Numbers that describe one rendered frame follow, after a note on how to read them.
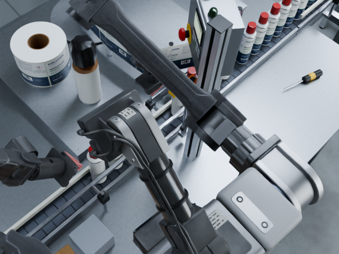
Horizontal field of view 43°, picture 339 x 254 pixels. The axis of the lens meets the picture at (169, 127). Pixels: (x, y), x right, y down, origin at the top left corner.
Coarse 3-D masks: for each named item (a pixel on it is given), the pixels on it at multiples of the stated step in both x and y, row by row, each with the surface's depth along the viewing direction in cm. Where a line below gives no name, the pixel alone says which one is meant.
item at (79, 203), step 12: (264, 48) 182; (252, 60) 178; (240, 72) 174; (168, 108) 163; (156, 120) 160; (180, 120) 160; (168, 132) 158; (120, 168) 149; (84, 180) 146; (108, 180) 146; (72, 192) 143; (48, 204) 141; (60, 204) 141; (72, 204) 141; (84, 204) 143; (36, 216) 138; (48, 216) 139; (60, 216) 139; (24, 228) 137; (48, 228) 137
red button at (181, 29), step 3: (180, 30) 122; (183, 30) 121; (186, 30) 122; (180, 33) 121; (183, 33) 121; (186, 33) 122; (189, 33) 122; (180, 36) 122; (183, 36) 121; (186, 36) 122; (189, 36) 123; (180, 39) 123; (183, 39) 122
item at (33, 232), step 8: (168, 120) 150; (160, 128) 149; (120, 160) 141; (112, 168) 140; (104, 176) 139; (88, 184) 136; (80, 192) 135; (72, 200) 133; (64, 208) 132; (56, 216) 132; (40, 224) 129; (32, 232) 128
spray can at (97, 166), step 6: (90, 150) 129; (90, 156) 131; (90, 162) 132; (96, 162) 132; (102, 162) 134; (90, 168) 137; (96, 168) 135; (102, 168) 137; (96, 174) 139; (102, 180) 144
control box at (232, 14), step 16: (192, 0) 114; (208, 0) 109; (224, 0) 110; (192, 16) 116; (224, 16) 107; (240, 16) 107; (192, 32) 119; (240, 32) 106; (192, 48) 121; (224, 64) 116
